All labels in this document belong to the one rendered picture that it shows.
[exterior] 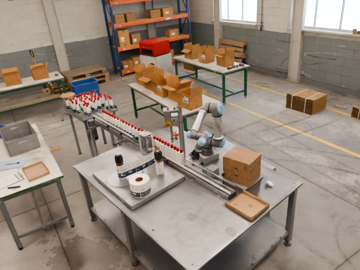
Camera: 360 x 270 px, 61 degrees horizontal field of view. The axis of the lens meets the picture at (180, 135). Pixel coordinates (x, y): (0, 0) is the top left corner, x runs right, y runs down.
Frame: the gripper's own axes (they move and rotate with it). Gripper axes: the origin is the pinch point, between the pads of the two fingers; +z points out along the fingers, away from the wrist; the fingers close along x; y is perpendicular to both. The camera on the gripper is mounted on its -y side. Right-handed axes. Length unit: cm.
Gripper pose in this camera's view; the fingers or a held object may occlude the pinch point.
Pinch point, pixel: (193, 160)
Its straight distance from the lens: 320.2
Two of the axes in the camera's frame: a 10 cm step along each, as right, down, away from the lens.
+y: -7.5, 3.5, -5.6
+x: 6.0, 7.0, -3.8
